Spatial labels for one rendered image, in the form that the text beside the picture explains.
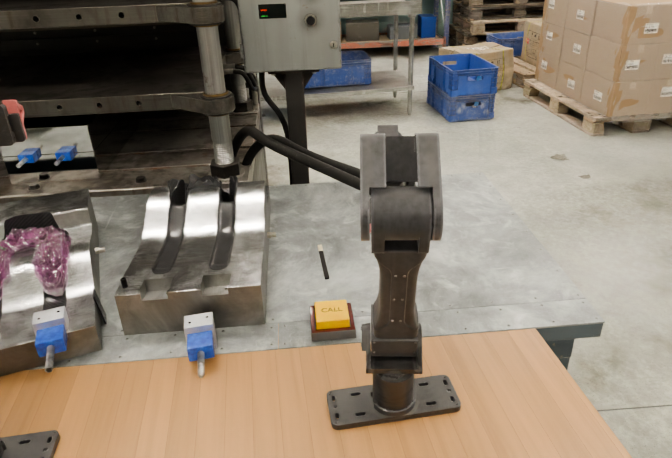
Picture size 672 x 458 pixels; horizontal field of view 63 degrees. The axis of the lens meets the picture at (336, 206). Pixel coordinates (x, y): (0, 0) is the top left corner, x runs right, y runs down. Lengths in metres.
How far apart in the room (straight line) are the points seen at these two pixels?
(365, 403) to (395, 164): 0.40
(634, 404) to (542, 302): 1.10
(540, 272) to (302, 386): 0.57
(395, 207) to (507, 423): 0.43
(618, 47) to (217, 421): 4.01
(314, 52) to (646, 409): 1.59
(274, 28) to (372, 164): 1.14
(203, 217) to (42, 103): 0.77
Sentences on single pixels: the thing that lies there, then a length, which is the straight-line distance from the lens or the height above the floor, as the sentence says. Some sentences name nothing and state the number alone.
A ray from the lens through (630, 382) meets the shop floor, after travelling 2.28.
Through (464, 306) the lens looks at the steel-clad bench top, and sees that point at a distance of 1.11.
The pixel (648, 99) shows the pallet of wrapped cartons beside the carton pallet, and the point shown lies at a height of 0.26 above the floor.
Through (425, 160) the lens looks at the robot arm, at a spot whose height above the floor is 1.23.
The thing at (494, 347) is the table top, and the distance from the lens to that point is 1.03.
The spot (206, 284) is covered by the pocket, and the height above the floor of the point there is 0.87.
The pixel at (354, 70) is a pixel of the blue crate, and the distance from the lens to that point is 4.78.
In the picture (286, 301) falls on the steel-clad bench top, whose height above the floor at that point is 0.80.
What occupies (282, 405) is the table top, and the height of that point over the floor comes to 0.80.
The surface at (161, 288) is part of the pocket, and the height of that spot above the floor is 0.87.
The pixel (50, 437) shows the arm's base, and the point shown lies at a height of 0.81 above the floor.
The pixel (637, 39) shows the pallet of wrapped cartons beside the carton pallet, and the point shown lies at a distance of 4.52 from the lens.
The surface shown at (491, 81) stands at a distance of 4.70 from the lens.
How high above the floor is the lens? 1.46
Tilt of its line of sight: 27 degrees down
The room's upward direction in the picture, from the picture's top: 2 degrees counter-clockwise
